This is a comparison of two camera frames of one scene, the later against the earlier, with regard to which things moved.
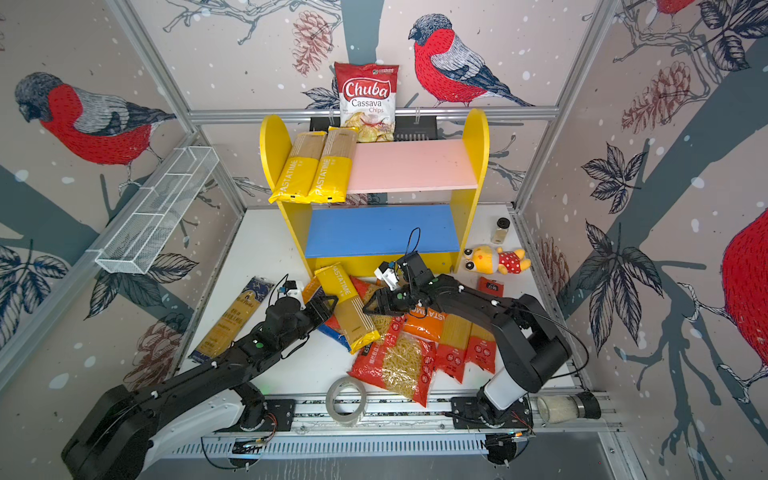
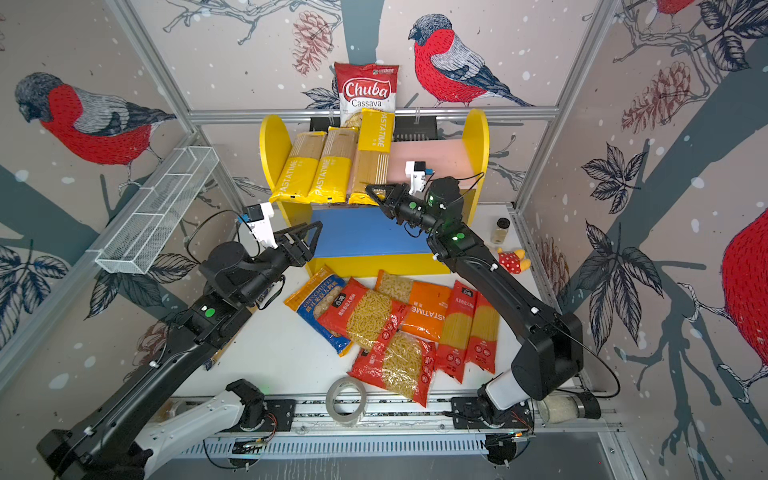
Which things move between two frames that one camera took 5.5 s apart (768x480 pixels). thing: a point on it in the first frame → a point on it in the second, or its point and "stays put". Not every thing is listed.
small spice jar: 501,230 stays put
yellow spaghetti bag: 349,311 → 372,155
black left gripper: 319,319 → 297,251
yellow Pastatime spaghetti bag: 298,175 stays put
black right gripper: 381,309 → 397,204
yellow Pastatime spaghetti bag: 333,173 stays put
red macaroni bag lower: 401,363 stays put
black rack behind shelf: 406,128 stays put
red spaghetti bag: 451,350 stays put
